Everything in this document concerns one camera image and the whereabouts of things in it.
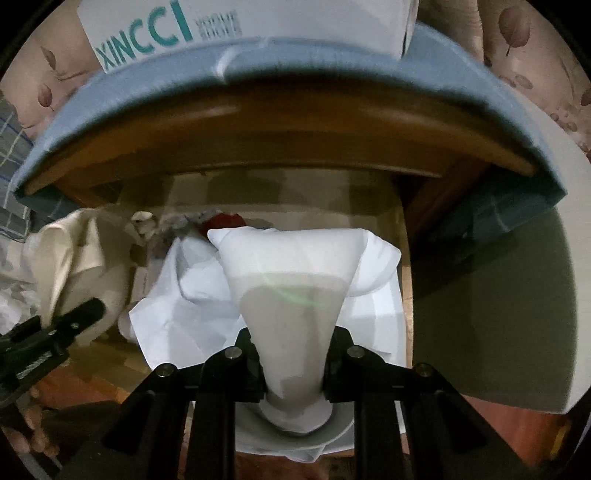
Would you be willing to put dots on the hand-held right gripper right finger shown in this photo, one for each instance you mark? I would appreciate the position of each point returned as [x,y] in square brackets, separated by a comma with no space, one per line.
[333,369]

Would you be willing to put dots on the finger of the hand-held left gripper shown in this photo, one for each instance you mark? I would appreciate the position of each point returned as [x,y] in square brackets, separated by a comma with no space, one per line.
[76,318]

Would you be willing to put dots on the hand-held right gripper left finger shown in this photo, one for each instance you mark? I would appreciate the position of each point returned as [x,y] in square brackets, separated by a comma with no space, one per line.
[253,369]

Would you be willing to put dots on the cream underwear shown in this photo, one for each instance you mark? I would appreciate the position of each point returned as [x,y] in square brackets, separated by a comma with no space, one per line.
[78,263]

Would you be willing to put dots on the white underwear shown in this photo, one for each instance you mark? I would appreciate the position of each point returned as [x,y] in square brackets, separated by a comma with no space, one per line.
[288,286]

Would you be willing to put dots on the wooden drawer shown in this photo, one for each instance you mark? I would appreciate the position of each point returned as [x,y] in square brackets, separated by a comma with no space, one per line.
[402,286]

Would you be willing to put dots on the grey underwear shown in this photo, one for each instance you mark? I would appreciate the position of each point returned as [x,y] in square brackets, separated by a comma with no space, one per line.
[178,224]

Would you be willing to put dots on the light floral underwear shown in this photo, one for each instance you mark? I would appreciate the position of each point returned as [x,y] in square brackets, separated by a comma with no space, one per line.
[143,226]

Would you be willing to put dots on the red underwear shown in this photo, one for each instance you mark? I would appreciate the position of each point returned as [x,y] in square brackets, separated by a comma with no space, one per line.
[226,221]

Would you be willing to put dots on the person's left hand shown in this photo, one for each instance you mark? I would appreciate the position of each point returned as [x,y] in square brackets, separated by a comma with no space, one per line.
[36,415]

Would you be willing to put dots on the white floral cloth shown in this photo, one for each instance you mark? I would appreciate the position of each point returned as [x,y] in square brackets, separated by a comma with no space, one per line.
[9,286]

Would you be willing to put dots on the white garment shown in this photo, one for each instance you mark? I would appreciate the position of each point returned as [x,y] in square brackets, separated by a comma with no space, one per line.
[184,304]

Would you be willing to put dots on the grey plaid cloth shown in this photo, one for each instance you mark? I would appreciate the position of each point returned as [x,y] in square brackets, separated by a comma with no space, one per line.
[11,152]

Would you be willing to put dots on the wooden nightstand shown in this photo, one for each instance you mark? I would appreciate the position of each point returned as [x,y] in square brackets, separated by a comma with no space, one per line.
[286,143]

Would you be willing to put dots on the blue-grey lined cloth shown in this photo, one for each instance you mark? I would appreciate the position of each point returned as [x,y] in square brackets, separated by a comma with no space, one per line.
[138,78]

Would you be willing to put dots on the white box with teal print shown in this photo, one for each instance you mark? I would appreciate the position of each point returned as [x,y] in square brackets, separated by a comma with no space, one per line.
[277,23]

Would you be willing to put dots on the pink leaf-patterned bedding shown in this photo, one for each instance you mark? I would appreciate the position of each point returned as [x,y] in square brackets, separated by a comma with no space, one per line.
[521,41]

